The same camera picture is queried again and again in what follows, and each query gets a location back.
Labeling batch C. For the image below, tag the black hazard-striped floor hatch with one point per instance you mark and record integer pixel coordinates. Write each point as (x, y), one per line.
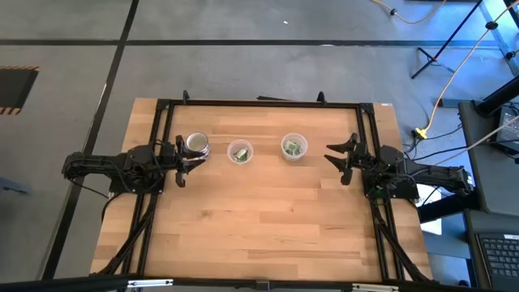
(16, 87)

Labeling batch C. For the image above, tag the grey desk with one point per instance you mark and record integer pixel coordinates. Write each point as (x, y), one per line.
(490, 182)

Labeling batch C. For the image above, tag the silver bracket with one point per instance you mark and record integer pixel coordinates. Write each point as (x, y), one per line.
(150, 282)
(375, 288)

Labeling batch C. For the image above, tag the tall clear plastic cup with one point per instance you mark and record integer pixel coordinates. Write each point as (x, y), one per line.
(302, 140)

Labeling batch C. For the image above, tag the short clear plastic cup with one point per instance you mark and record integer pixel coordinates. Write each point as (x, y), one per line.
(232, 146)

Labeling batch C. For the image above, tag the black crossbar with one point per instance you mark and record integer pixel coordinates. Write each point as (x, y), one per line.
(61, 284)

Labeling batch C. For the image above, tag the black flat rod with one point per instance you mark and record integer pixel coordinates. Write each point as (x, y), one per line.
(273, 98)

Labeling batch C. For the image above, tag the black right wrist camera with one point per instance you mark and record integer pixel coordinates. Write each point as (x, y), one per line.
(346, 178)

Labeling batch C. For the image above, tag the black base bar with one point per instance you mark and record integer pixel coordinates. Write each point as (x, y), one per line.
(446, 209)

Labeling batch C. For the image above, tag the light green tea packet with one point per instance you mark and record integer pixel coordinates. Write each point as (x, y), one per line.
(289, 146)
(297, 150)

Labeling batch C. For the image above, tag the blue and white mug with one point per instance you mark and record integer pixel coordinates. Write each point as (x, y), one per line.
(198, 141)

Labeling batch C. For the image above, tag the black tripod stand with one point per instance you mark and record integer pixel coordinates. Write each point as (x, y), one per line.
(446, 40)

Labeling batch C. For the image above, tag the black aluminium table frame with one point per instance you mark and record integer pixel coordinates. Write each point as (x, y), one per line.
(263, 103)

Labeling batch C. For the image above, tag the blue-grey floor object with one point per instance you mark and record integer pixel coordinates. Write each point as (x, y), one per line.
(12, 186)

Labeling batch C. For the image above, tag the black device box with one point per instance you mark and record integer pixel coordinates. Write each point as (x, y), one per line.
(511, 130)

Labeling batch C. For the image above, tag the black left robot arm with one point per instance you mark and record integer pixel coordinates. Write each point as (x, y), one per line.
(101, 164)

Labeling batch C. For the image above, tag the black keyboard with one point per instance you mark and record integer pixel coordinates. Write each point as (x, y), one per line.
(500, 259)

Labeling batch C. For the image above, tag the grey metal beam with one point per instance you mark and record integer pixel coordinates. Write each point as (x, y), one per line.
(503, 44)

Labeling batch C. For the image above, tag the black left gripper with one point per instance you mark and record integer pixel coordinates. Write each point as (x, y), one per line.
(171, 157)

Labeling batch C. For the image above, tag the black round clamp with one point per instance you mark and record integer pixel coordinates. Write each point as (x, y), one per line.
(491, 25)
(510, 54)
(392, 12)

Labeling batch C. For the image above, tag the white paper sheet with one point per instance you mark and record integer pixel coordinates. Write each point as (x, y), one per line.
(430, 198)

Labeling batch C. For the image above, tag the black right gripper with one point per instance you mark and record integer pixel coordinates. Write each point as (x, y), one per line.
(361, 158)

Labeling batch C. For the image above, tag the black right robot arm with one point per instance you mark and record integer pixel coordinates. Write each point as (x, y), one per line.
(425, 172)

